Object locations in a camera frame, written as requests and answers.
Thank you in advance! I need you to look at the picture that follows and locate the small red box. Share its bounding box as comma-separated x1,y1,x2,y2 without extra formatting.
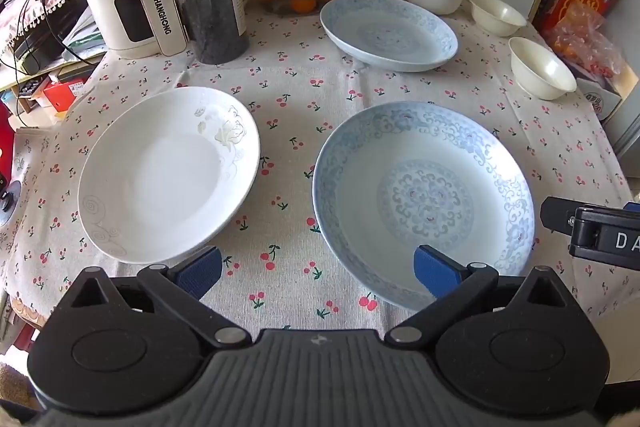
42,76,90,114

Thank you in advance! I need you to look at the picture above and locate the blue and white cardboard box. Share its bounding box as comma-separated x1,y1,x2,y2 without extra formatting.
575,66,640,124

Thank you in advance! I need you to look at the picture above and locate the pink lace cloth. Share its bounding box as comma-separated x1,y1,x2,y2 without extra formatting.
0,0,89,54

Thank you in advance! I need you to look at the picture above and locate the white floral plate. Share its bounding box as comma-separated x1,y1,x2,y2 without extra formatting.
77,87,261,264

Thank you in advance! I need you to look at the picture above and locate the blue patterned plate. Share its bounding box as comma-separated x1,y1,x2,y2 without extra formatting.
320,0,459,73
312,102,536,313

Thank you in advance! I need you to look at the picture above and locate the cream bowl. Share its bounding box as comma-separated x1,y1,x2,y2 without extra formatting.
467,0,527,38
508,37,579,102

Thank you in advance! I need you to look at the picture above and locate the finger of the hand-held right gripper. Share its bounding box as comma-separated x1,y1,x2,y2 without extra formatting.
541,196,601,236

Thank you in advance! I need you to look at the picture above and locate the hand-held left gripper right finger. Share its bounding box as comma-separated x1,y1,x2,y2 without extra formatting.
385,245,576,349

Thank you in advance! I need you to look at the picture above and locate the clear jar with dark contents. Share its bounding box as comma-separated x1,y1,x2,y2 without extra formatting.
171,0,251,66

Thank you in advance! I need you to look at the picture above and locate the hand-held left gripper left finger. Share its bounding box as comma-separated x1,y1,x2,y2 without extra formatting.
65,246,251,350

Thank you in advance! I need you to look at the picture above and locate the grey metal cabinet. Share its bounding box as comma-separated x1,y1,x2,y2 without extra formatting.
607,101,640,178

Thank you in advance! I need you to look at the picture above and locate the clear plastic bag of snacks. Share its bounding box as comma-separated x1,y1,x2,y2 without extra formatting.
542,2,627,80

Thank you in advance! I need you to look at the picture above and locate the black cable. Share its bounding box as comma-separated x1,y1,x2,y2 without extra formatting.
0,0,103,122

